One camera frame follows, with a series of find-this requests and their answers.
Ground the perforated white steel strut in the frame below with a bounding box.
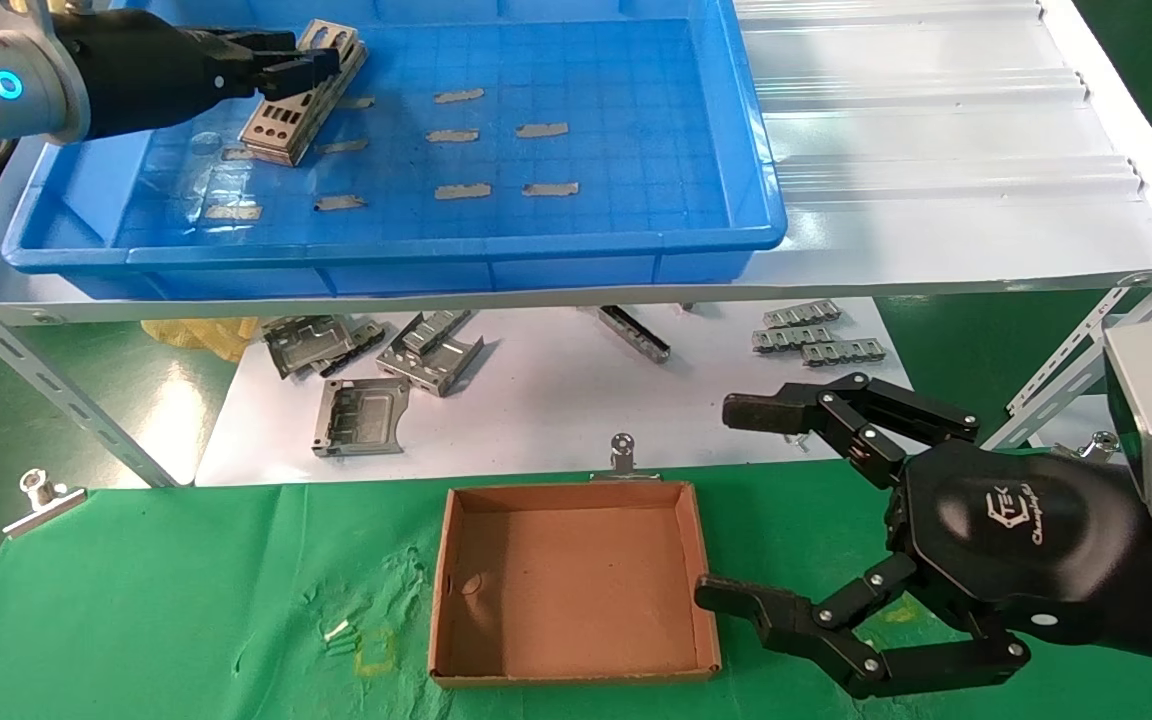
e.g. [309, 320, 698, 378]
[0, 272, 180, 488]
[976, 250, 1152, 451]

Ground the white metal shelf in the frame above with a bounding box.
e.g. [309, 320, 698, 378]
[0, 0, 1152, 326]

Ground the long narrow metal strip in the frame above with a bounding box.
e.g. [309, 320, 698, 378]
[591, 305, 672, 363]

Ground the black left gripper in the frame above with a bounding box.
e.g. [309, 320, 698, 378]
[56, 12, 343, 137]

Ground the white board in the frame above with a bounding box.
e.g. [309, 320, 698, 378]
[194, 297, 917, 488]

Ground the grey sheet metal bracket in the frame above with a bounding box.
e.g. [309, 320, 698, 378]
[376, 310, 485, 398]
[316, 318, 389, 379]
[262, 315, 357, 381]

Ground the flat grey metal frame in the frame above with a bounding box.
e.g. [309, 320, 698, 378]
[311, 377, 412, 459]

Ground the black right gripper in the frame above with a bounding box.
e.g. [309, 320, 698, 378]
[693, 372, 1147, 699]

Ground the blue plastic tray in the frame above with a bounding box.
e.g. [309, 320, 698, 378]
[1, 0, 787, 301]

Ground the small ribbed metal clip strip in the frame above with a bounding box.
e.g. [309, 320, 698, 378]
[801, 340, 887, 367]
[762, 302, 842, 329]
[751, 325, 834, 353]

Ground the metal io shield plate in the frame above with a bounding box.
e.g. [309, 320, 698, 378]
[239, 18, 369, 168]

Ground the green table cloth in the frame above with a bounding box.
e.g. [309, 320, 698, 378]
[0, 455, 1152, 720]

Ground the brown cardboard box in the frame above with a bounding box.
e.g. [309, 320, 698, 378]
[426, 480, 723, 689]

